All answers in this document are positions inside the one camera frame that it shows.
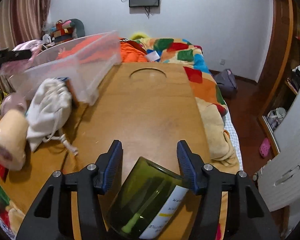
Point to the yellow neck pillow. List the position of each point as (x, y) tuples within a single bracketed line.
[(138, 35)]

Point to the orange down jacket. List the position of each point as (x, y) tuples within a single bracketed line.
[(130, 51)]

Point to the pink striped curtain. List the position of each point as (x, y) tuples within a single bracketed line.
[(21, 21)]

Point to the wooden door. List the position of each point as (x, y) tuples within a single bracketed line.
[(278, 52)]

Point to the pink croc shoe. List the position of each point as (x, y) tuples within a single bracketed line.
[(264, 148)]

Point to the dark backpack on floor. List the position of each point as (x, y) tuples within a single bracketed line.
[(226, 83)]

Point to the clear plastic storage bin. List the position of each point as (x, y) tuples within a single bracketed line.
[(84, 78)]

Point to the pile of plush toys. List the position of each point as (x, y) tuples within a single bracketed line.
[(63, 31)]

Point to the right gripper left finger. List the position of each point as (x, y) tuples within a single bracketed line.
[(94, 180)]

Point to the white drawstring pouch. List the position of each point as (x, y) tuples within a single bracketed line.
[(48, 112)]

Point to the white cabinet door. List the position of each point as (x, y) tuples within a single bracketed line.
[(279, 179)]

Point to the colourful patchwork blanket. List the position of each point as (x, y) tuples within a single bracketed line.
[(181, 51)]

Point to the cream tissue roll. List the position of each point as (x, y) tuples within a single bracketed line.
[(13, 131)]

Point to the pink round case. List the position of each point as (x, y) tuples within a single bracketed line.
[(13, 101)]

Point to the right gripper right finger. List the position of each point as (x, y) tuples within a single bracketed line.
[(205, 181)]

